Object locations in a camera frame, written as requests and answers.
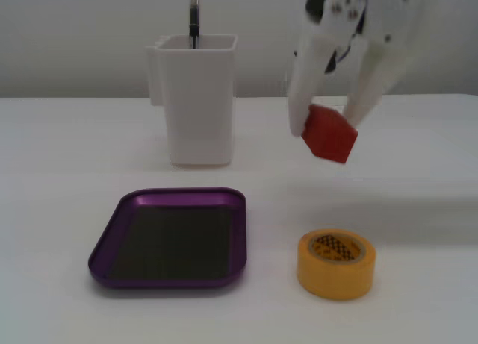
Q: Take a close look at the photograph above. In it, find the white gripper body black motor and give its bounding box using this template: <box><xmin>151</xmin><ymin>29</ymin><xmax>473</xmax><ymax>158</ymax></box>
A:
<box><xmin>304</xmin><ymin>0</ymin><xmax>427</xmax><ymax>43</ymax></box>

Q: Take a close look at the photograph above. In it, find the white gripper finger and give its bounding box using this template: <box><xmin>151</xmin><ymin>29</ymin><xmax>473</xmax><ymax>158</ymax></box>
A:
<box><xmin>286</xmin><ymin>19</ymin><xmax>366</xmax><ymax>138</ymax></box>
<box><xmin>342</xmin><ymin>34</ymin><xmax>409</xmax><ymax>130</ymax></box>

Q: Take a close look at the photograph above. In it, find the red cube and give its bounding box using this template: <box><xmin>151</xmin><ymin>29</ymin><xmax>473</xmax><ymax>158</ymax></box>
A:
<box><xmin>299</xmin><ymin>104</ymin><xmax>360</xmax><ymax>165</ymax></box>

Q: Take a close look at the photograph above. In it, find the white plastic container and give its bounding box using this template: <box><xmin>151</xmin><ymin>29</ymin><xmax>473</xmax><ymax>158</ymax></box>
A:
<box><xmin>144</xmin><ymin>34</ymin><xmax>240</xmax><ymax>169</ymax></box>

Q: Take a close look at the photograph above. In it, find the black clear ballpoint pen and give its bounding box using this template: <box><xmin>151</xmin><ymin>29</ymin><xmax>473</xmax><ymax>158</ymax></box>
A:
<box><xmin>187</xmin><ymin>0</ymin><xmax>201</xmax><ymax>50</ymax></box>

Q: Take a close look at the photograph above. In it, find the yellow tape roll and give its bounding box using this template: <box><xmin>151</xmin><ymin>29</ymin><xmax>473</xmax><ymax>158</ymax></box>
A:
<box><xmin>296</xmin><ymin>228</ymin><xmax>376</xmax><ymax>301</ymax></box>

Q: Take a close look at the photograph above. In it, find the purple metal tray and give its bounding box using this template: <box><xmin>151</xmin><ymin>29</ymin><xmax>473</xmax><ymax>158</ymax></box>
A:
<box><xmin>87</xmin><ymin>187</ymin><xmax>248</xmax><ymax>290</ymax></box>

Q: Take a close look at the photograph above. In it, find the thin coloured wire bundle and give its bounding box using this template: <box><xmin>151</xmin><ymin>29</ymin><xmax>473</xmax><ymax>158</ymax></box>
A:
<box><xmin>323</xmin><ymin>6</ymin><xmax>369</xmax><ymax>75</ymax></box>

